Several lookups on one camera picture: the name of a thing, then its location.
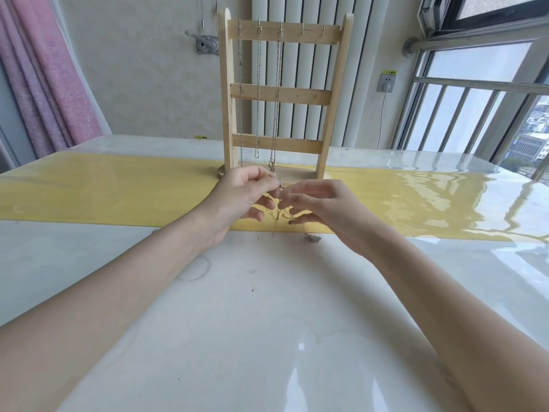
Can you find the person's left hand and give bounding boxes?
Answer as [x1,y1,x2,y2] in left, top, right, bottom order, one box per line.
[201,166,282,250]

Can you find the person's right hand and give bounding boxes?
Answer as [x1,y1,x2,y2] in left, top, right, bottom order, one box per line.
[277,180,389,259]

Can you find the thin silver necklace chain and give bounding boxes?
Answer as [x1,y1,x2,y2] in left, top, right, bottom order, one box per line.
[264,176,297,225]

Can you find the person's right forearm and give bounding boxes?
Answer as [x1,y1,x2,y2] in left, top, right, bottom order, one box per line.
[356,233,549,412]

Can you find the person's left forearm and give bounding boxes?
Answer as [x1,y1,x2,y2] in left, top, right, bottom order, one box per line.
[0,210,218,412]

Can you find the wooden jewelry display stand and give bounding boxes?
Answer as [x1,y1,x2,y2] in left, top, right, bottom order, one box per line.
[216,7,354,181]

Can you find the yellow table runner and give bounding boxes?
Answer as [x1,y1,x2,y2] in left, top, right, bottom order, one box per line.
[0,151,549,244]

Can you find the white column radiator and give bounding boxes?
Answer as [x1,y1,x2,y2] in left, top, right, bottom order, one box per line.
[252,0,387,149]

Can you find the metal window guard railing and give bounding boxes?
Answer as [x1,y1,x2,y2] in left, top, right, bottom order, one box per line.
[389,35,549,181]

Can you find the buildings outside window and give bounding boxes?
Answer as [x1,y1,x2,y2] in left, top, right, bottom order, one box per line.
[501,98,549,186]

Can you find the pink curtain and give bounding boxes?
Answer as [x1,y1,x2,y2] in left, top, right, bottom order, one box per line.
[0,0,104,159]

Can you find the hanging silver necklace chain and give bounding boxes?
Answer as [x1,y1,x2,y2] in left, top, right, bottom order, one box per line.
[268,23,284,176]
[237,25,245,168]
[253,21,263,159]

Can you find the white power cable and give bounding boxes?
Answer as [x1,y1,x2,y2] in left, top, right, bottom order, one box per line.
[377,92,389,149]

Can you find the grey wall hand crank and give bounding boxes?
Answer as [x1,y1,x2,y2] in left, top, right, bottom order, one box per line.
[185,30,220,55]

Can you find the white wall socket with plug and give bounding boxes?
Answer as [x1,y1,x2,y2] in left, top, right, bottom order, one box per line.
[377,70,398,93]

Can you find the dark window frame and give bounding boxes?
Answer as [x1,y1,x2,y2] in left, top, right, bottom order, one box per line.
[417,0,549,40]

